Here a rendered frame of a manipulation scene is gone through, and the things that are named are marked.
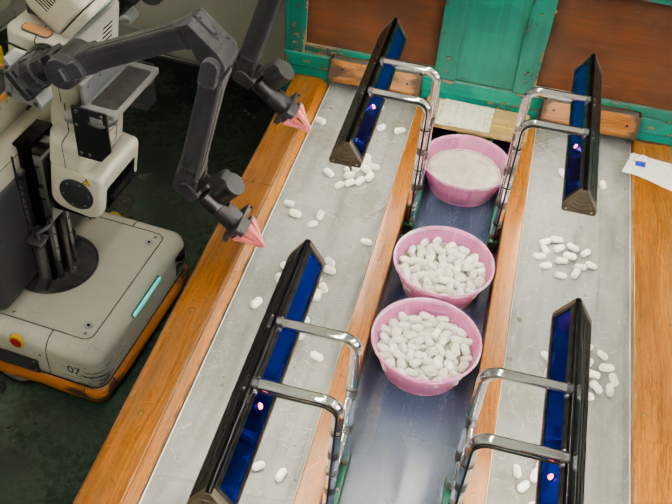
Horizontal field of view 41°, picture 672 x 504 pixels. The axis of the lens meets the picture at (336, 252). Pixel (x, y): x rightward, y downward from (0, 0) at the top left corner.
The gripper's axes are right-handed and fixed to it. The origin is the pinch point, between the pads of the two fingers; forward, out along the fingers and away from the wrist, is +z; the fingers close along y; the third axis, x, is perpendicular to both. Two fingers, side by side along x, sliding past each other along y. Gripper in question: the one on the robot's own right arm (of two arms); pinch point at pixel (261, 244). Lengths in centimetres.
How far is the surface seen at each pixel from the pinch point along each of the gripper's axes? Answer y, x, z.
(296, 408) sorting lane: -40.6, -7.8, 21.0
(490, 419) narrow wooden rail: -33, -37, 51
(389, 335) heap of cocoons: -12.1, -17.2, 33.6
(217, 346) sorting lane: -28.8, 7.0, 3.8
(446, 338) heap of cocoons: -9, -27, 43
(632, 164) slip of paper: 73, -59, 74
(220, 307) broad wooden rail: -18.0, 7.9, 0.6
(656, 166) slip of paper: 75, -63, 79
